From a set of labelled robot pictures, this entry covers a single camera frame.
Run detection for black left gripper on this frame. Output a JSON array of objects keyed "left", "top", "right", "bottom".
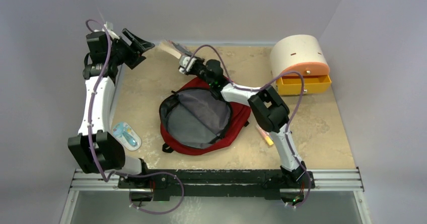
[{"left": 107, "top": 30, "right": 153, "bottom": 69}]

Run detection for floral dark cover book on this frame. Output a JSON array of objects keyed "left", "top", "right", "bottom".
[{"left": 158, "top": 40, "right": 193, "bottom": 59}]

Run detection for red student backpack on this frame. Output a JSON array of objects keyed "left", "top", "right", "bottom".
[{"left": 159, "top": 78, "right": 251, "bottom": 156}]

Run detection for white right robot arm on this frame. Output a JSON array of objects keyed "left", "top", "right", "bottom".
[{"left": 184, "top": 57, "right": 311, "bottom": 187}]

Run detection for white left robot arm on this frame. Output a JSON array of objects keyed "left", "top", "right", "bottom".
[{"left": 67, "top": 28, "right": 155, "bottom": 188}]

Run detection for white blue oval case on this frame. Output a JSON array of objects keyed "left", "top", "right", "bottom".
[{"left": 112, "top": 122, "right": 142, "bottom": 151}]

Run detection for cream rounded drawer cabinet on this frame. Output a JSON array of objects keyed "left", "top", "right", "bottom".
[{"left": 269, "top": 34, "right": 328, "bottom": 82}]

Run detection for yellow marker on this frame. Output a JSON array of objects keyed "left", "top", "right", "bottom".
[{"left": 256, "top": 125, "right": 274, "bottom": 147}]

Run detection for orange upper drawer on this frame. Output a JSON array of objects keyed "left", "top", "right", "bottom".
[{"left": 270, "top": 62, "right": 330, "bottom": 77}]

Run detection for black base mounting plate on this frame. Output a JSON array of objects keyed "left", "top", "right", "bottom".
[{"left": 118, "top": 169, "right": 316, "bottom": 202}]

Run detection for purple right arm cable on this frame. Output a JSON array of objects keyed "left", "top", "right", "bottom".
[{"left": 188, "top": 44, "right": 312, "bottom": 209}]

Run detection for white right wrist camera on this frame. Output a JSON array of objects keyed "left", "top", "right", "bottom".
[{"left": 178, "top": 55, "right": 197, "bottom": 74}]

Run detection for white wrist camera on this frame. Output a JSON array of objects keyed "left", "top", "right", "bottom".
[
  {"left": 178, "top": 55, "right": 197, "bottom": 74},
  {"left": 102, "top": 22, "right": 120, "bottom": 39}
]

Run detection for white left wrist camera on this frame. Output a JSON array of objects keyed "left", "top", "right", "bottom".
[{"left": 102, "top": 22, "right": 120, "bottom": 39}]

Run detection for aluminium frame rails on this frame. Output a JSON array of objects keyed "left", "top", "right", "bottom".
[{"left": 59, "top": 41, "right": 373, "bottom": 224}]

